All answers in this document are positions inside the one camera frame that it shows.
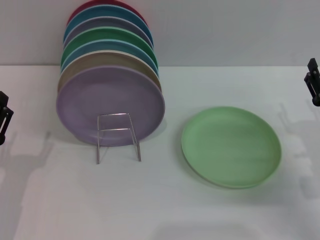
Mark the beige plate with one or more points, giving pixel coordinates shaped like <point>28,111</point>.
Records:
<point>100,59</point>

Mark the dark red plate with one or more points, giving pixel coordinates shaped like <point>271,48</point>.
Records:
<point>75,11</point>

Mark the dark green plate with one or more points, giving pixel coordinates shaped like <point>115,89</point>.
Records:
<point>107,33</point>

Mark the light green plate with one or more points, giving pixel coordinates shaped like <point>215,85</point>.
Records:
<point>230,147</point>

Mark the grey lavender plate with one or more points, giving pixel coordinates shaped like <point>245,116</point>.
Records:
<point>105,23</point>

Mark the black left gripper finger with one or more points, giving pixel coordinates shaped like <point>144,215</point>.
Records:
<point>3,117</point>

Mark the teal blue plate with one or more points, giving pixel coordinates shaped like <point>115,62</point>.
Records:
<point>100,12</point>

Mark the purple plate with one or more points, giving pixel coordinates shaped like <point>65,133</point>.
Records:
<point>100,95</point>

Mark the light blue plate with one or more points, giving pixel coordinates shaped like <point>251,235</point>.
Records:
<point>107,45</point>

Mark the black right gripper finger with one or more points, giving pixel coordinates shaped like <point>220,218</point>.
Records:
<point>313,82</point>

